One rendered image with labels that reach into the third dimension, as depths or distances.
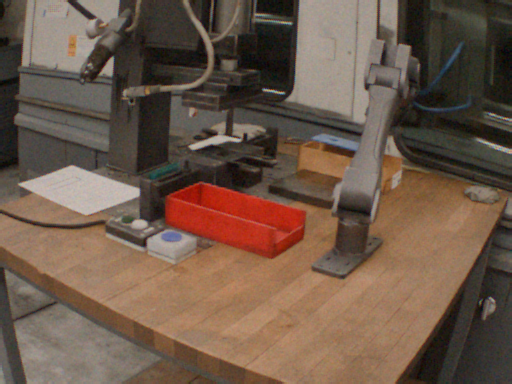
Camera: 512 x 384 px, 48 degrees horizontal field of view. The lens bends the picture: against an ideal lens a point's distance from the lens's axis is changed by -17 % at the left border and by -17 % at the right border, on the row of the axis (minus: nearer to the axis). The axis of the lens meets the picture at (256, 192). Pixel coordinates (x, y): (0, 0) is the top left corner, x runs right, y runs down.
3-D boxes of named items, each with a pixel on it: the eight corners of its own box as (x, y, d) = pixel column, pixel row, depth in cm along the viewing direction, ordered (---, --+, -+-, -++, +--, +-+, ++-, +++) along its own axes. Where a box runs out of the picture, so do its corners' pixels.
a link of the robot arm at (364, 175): (341, 212, 126) (376, 74, 136) (373, 218, 123) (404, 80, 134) (336, 199, 120) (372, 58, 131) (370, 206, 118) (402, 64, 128)
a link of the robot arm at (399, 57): (392, 54, 157) (367, 35, 129) (424, 61, 154) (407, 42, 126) (387, 99, 159) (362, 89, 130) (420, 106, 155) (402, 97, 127)
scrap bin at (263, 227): (272, 259, 122) (275, 229, 120) (165, 224, 134) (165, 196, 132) (303, 239, 132) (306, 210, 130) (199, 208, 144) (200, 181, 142)
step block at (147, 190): (149, 223, 134) (149, 181, 131) (139, 219, 135) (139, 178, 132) (168, 215, 139) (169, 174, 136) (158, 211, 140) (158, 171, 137)
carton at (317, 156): (384, 198, 160) (387, 167, 158) (296, 175, 172) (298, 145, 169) (400, 185, 171) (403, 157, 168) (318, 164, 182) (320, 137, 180)
